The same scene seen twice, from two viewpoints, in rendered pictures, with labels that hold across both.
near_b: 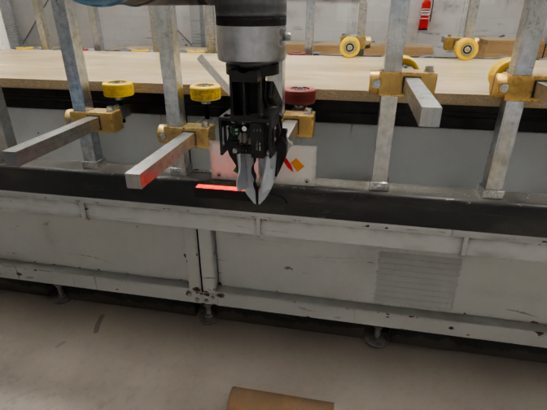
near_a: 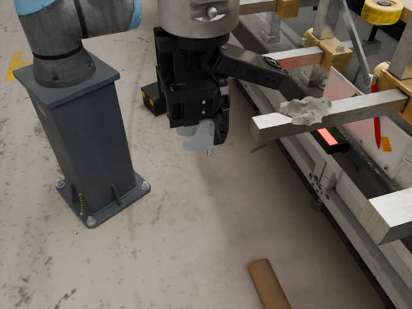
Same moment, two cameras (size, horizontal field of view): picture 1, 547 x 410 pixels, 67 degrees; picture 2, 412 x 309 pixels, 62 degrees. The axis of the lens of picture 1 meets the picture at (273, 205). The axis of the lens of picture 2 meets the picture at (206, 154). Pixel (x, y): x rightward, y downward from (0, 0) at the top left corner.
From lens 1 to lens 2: 0.52 m
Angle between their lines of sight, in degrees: 53
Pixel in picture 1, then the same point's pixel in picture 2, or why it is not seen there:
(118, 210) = not seen: hidden behind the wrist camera
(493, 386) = not seen: outside the picture
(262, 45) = (168, 15)
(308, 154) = (400, 143)
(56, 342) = (230, 141)
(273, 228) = (350, 183)
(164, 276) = (306, 151)
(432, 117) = (374, 225)
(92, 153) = (268, 28)
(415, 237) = not seen: outside the picture
